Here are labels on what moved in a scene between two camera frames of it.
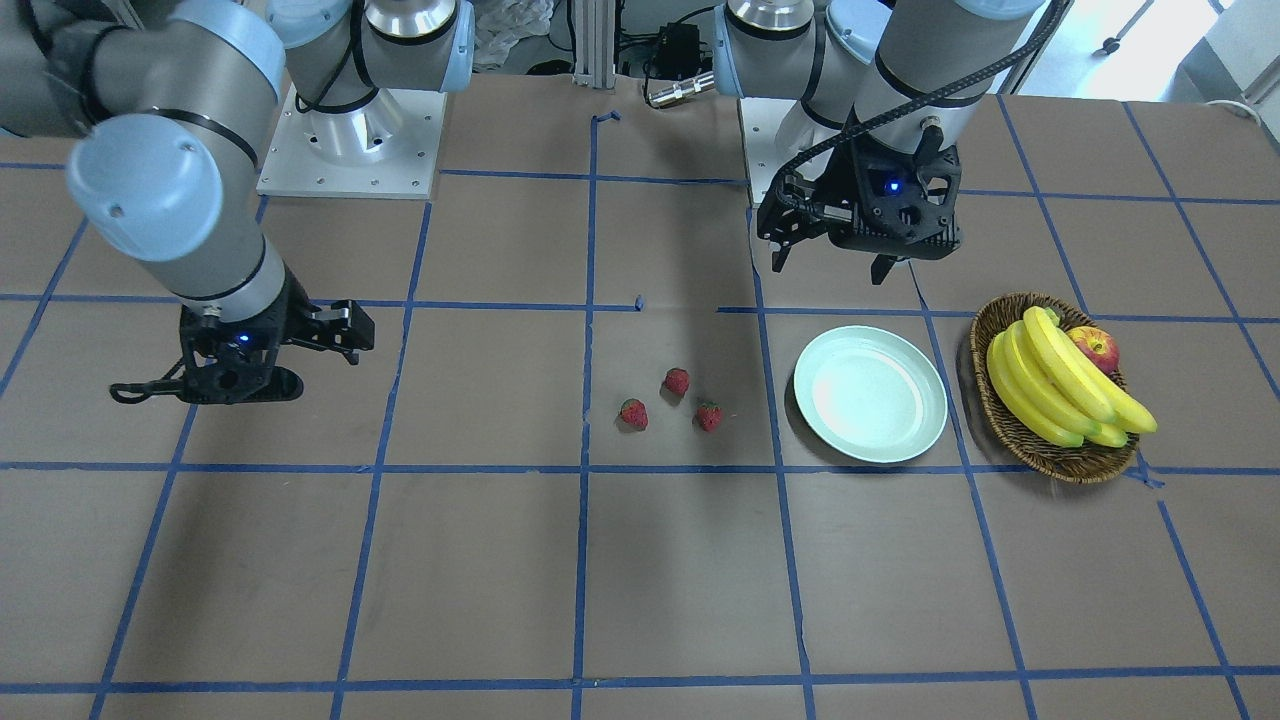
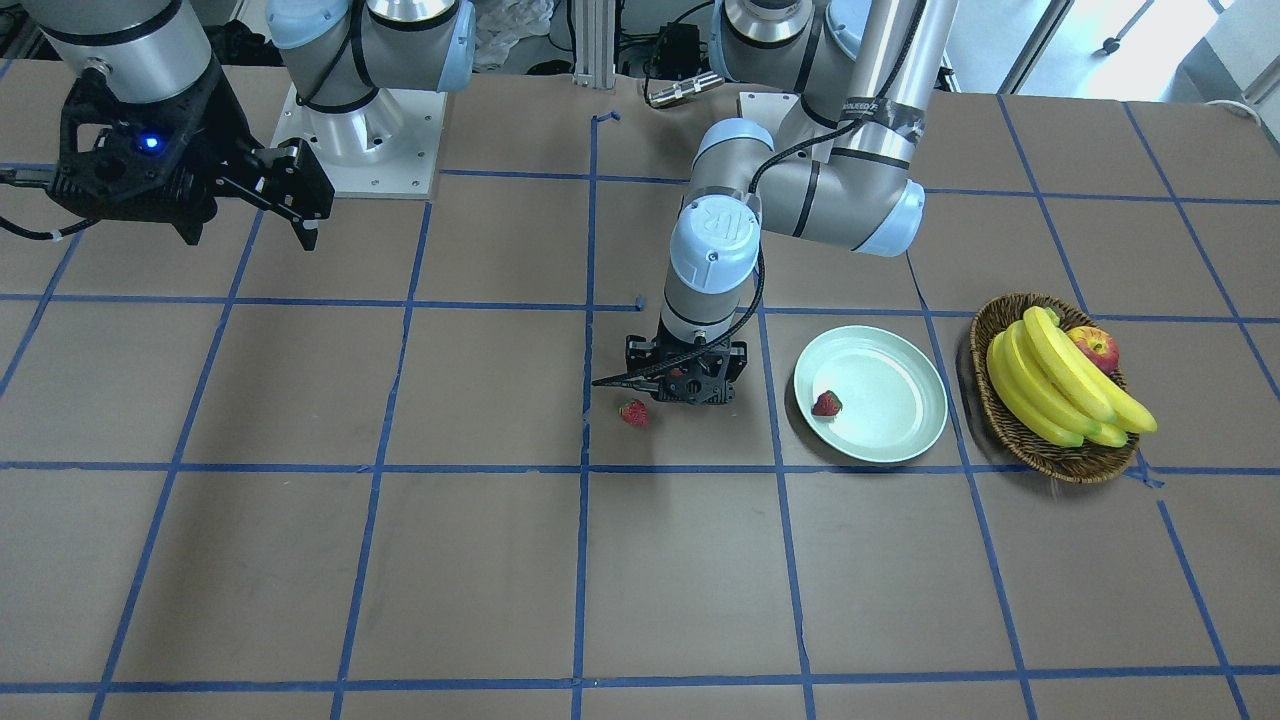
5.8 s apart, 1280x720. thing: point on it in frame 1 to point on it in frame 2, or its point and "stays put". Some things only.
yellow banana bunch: (1044, 380) stays put
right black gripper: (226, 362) to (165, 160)
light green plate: (870, 394) stays put
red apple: (1098, 345) stays put
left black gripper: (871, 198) to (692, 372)
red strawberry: (710, 415) to (827, 404)
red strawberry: (633, 411) stays put
